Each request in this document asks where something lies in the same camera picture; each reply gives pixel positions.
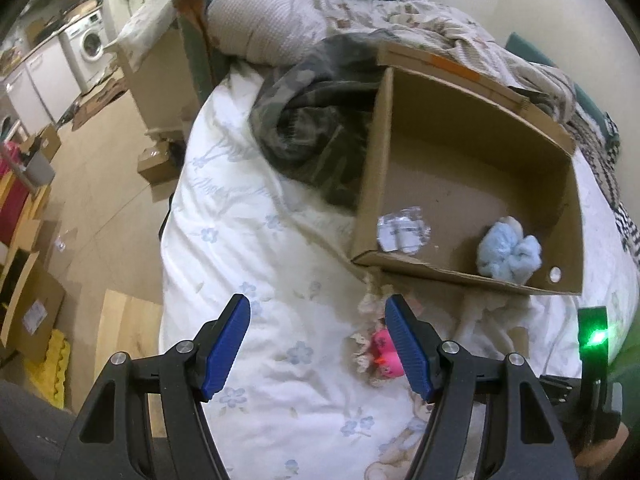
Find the pink plush toy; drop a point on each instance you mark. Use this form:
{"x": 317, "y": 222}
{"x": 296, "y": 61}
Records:
{"x": 385, "y": 355}

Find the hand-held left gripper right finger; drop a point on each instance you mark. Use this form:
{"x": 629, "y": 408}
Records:
{"x": 407, "y": 350}

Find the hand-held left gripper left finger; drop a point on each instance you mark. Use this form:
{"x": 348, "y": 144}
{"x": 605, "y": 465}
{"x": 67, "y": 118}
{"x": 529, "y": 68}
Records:
{"x": 227, "y": 345}

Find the white floral duvet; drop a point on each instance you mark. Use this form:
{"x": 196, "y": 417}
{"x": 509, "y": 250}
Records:
{"x": 280, "y": 260}

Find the labelled cardboard box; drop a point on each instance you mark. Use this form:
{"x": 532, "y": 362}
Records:
{"x": 32, "y": 310}

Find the light blue plush toy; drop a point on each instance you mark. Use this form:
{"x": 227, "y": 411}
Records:
{"x": 510, "y": 256}

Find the clear plastic packet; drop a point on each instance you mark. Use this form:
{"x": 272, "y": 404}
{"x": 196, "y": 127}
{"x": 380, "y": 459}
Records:
{"x": 402, "y": 232}

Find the black and white striped blanket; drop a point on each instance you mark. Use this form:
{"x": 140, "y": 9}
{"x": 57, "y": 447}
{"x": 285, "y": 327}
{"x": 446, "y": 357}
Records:
{"x": 607, "y": 170}

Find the flattened cardboard sheet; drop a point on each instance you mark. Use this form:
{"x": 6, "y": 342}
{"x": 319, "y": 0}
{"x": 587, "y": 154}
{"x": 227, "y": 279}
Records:
{"x": 100, "y": 102}

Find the white waffle pillow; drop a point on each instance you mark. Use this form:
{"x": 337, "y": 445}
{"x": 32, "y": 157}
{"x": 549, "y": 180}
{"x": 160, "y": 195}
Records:
{"x": 270, "y": 20}

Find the person's right forearm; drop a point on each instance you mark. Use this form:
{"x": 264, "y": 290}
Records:
{"x": 602, "y": 455}

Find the red box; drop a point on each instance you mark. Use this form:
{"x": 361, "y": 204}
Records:
{"x": 11, "y": 200}

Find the dark green headboard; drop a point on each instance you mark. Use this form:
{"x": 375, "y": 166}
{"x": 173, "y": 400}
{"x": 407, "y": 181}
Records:
{"x": 197, "y": 60}

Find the tall cardboard box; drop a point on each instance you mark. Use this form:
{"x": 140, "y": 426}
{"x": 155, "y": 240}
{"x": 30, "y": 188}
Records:
{"x": 160, "y": 85}

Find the teal cushion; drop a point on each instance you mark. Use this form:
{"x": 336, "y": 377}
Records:
{"x": 525, "y": 47}

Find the white washing machine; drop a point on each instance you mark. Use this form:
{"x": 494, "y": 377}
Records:
{"x": 90, "y": 45}

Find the white cabinet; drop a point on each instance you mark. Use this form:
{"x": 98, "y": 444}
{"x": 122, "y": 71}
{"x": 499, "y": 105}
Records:
{"x": 25, "y": 100}
{"x": 52, "y": 80}

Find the camouflage blanket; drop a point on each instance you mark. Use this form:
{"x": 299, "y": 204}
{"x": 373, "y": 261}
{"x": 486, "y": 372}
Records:
{"x": 310, "y": 125}

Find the grey bin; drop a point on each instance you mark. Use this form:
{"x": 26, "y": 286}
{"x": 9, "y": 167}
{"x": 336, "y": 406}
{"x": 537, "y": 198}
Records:
{"x": 40, "y": 170}

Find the small cardboard box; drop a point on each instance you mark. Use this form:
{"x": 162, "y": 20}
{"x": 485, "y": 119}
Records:
{"x": 157, "y": 162}

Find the floral quilt pile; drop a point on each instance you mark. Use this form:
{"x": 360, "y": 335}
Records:
{"x": 425, "y": 17}

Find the wooden board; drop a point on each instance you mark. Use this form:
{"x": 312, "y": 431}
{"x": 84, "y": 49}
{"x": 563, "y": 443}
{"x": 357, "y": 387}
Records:
{"x": 125, "y": 325}

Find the white quilted cloth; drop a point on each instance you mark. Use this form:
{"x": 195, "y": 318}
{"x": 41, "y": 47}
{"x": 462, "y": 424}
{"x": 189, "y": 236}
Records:
{"x": 150, "y": 15}

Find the grey floor mat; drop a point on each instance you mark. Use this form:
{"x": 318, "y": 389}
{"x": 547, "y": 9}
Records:
{"x": 30, "y": 435}

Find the yellow foam mat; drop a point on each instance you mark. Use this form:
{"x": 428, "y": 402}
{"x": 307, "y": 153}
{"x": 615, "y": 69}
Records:
{"x": 50, "y": 367}

